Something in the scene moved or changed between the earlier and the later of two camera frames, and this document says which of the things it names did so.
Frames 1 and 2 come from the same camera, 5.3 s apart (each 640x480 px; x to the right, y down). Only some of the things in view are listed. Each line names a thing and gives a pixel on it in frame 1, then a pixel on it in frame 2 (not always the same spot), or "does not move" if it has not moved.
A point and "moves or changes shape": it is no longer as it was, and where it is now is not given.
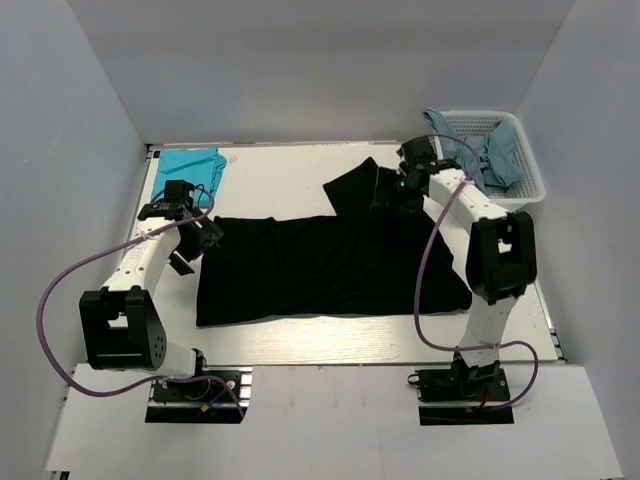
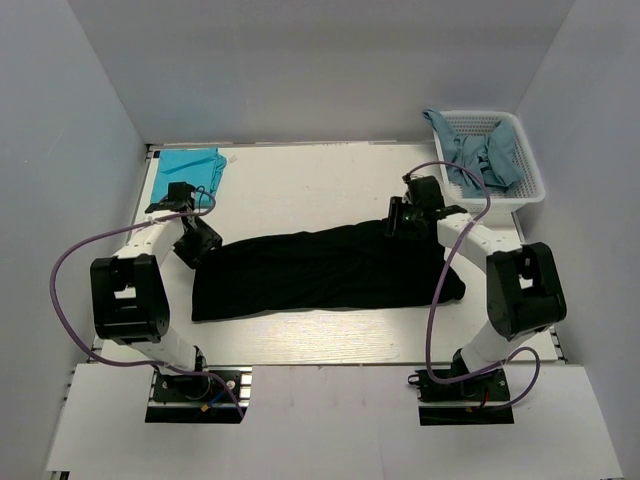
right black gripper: [389, 179] → [394, 227]
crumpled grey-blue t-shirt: [491, 161] does not move
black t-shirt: [274, 267] moves or changes shape
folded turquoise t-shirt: [198, 167] does not move
